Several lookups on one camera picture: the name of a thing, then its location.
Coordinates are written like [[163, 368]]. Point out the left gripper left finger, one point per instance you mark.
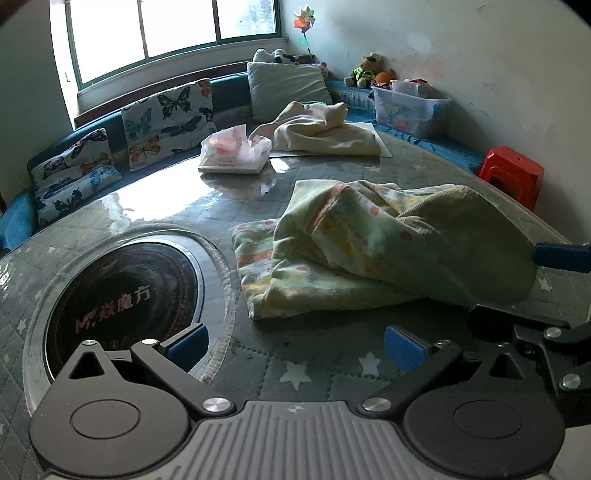
[[124, 414]]

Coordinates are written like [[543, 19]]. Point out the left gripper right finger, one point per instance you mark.
[[475, 415]]

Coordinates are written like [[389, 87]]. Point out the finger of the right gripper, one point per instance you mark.
[[575, 258], [559, 352]]

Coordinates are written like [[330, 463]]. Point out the floral green children's shirt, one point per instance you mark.
[[362, 245]]

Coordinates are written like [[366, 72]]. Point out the red plastic stool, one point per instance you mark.
[[513, 173]]

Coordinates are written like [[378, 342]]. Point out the black round induction cooktop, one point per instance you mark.
[[143, 290]]

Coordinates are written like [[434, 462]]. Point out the clear plastic storage box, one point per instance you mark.
[[417, 116]]

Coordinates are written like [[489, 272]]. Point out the butterfly cushion left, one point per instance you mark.
[[62, 183]]

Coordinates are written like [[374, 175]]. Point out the butterfly cushion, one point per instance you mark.
[[62, 183], [164, 124]]

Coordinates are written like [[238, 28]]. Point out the orange plush toy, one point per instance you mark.
[[384, 79]]

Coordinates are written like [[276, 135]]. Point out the teddy bear plush toy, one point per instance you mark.
[[363, 75]]

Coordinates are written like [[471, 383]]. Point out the cream folded garment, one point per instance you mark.
[[320, 129]]

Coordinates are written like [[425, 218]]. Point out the pink tissue pack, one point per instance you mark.
[[230, 151]]

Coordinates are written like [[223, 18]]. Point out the butterfly cushion middle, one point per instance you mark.
[[164, 124]]

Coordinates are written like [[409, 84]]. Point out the grey plain cushion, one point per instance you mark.
[[273, 86]]

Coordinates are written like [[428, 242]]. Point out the colourful pinwheel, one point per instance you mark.
[[304, 20]]

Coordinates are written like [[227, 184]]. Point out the green framed window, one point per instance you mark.
[[109, 37]]

